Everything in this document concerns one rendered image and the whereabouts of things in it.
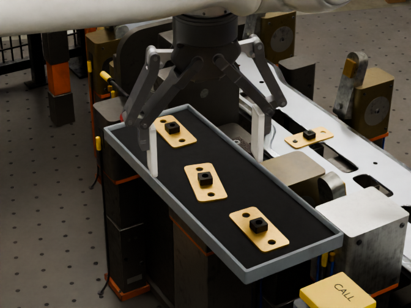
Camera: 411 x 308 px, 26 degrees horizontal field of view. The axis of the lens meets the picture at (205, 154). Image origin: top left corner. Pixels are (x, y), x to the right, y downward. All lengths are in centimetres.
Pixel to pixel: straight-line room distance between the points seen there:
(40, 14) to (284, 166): 61
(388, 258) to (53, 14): 61
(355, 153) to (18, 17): 84
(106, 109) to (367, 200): 49
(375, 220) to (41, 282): 76
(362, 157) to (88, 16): 81
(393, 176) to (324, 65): 105
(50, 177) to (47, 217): 15
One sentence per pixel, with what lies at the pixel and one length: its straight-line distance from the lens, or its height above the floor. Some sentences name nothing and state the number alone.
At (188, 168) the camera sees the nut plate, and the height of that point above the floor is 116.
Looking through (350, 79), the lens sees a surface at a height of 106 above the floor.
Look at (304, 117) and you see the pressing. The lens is 162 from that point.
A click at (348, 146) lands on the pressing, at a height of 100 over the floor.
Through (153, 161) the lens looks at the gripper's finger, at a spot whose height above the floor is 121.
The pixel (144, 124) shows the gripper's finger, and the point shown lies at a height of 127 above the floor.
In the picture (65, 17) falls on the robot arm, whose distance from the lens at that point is 80.
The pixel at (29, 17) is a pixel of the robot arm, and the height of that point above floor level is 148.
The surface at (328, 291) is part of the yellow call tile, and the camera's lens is 98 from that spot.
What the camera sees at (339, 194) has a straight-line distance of 127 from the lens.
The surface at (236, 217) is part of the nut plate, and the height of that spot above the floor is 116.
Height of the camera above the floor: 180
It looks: 32 degrees down
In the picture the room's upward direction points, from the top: straight up
